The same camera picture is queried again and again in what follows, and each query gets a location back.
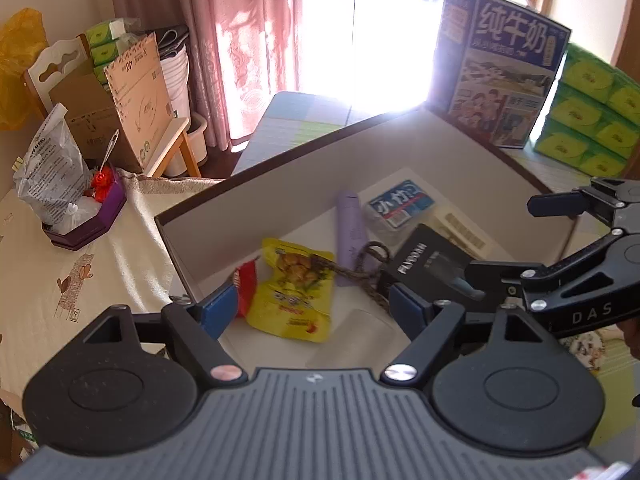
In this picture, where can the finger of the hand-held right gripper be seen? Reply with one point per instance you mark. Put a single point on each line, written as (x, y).
(500, 275)
(550, 205)

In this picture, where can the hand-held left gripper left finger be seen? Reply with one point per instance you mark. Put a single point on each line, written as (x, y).
(220, 306)

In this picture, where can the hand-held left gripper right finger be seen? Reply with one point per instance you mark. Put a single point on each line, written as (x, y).
(405, 306)

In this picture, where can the red snack packet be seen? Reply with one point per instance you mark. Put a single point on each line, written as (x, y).
(246, 285)

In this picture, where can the black product box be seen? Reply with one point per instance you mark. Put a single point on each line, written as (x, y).
(425, 260)

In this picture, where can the purple cosmetic tube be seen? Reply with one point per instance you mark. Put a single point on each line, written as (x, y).
(350, 230)

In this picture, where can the blue and white packet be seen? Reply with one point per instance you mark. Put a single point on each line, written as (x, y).
(400, 202)

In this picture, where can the large brown cardboard box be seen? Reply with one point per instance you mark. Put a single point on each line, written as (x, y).
(300, 185)

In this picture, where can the yellow snack packet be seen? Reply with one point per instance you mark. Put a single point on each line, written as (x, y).
(290, 300)

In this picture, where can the stack of green tissue packs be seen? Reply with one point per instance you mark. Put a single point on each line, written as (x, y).
(590, 110)

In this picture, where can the beige printed cloth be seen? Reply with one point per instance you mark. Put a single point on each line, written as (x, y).
(100, 285)

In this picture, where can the printed milk carton box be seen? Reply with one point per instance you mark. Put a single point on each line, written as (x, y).
(500, 70)

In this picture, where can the purple tray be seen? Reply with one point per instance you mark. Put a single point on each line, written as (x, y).
(95, 225)

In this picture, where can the light wooden stool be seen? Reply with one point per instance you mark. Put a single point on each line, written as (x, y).
(175, 145)

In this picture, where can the red wrapped candy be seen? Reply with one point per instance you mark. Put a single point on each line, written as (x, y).
(101, 185)

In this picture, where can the metal spoon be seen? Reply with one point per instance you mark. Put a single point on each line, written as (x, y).
(109, 150)

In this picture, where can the clear printed plastic bag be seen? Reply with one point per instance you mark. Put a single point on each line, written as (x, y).
(50, 170)

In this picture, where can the white plastic bucket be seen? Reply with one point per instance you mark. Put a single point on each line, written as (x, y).
(177, 80)

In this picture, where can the dark folded bag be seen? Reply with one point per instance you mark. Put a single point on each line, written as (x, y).
(171, 42)

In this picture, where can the pink curtain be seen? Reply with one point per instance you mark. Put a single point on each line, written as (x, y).
(240, 35)

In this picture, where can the green tissue pack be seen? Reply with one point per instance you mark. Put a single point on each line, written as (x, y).
(104, 31)
(105, 50)

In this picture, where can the white scalloped cardboard piece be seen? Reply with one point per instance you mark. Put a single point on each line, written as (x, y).
(55, 67)

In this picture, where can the yellow plastic bag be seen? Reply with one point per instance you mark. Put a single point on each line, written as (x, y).
(17, 60)

